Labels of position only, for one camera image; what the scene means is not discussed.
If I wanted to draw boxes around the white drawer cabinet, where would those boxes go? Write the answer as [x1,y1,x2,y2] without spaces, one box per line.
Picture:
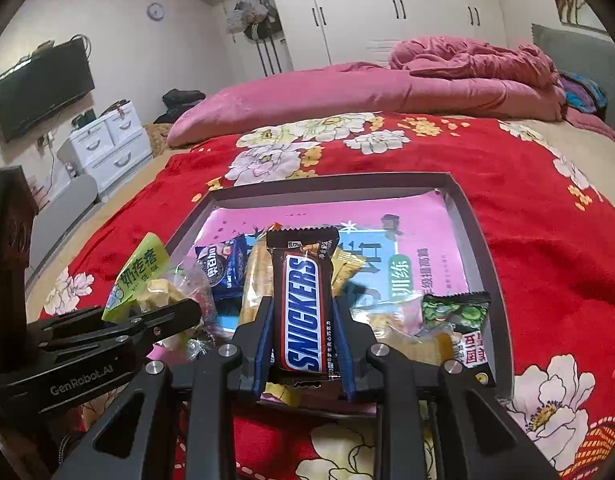
[58,100,153,203]

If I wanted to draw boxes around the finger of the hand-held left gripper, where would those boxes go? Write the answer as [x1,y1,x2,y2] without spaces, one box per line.
[38,299,203,341]
[35,327,161,361]

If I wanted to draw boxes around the black wall television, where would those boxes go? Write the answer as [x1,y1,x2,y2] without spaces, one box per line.
[0,40,96,143]

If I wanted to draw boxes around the crumpled pink quilt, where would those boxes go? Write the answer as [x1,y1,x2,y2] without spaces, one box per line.
[387,35,563,121]

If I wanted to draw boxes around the dark shallow cardboard box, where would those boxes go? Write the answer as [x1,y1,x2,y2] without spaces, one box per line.
[162,172,515,411]

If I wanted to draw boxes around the hanging bags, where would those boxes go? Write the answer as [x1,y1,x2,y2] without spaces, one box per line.
[225,0,288,78]

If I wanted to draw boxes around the purple teal clothes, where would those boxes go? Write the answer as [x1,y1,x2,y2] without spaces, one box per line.
[560,71,608,121]

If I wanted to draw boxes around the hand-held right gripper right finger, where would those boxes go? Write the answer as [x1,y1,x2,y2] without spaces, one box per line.
[332,296,563,480]

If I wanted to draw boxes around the pink pillow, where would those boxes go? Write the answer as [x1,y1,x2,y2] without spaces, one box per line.
[166,61,563,150]

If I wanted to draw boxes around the white wardrobe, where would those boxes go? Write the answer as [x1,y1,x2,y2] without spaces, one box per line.
[262,0,508,68]

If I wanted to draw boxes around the dark green snack packet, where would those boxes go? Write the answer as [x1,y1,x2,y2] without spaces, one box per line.
[420,292,493,386]

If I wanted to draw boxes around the clear candies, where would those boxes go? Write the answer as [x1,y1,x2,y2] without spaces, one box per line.
[158,270,228,366]

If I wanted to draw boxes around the yellow pastry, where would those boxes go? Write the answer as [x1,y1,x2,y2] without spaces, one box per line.
[132,265,213,321]

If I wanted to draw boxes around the red floral blanket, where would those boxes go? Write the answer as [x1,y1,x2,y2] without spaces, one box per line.
[25,112,615,480]

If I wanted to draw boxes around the blue cookie packet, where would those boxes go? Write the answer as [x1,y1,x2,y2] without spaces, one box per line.
[195,235,251,316]

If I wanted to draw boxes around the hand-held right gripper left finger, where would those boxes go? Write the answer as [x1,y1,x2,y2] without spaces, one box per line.
[52,296,278,480]

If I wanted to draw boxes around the orange white cracker packet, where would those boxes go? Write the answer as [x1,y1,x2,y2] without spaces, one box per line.
[238,235,276,331]

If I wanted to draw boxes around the brown floss ball clear wrapper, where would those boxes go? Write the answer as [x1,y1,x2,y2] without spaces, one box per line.
[387,327,455,368]

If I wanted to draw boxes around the grey quilted headboard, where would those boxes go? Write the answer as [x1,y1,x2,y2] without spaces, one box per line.
[531,22,615,156]

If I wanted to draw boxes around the brown knitted blanket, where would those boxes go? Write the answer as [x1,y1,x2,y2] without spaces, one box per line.
[144,122,176,161]

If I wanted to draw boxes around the yellow gold snack packet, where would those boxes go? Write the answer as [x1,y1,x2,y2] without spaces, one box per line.
[330,250,368,306]

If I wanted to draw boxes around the pink picture book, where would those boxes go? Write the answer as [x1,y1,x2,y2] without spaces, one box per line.
[188,187,471,361]

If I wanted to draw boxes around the dark clothes pile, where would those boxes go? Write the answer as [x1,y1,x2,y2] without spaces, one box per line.
[155,88,207,123]

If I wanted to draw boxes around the brown chocolate bar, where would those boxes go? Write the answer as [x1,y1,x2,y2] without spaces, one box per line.
[265,226,341,388]

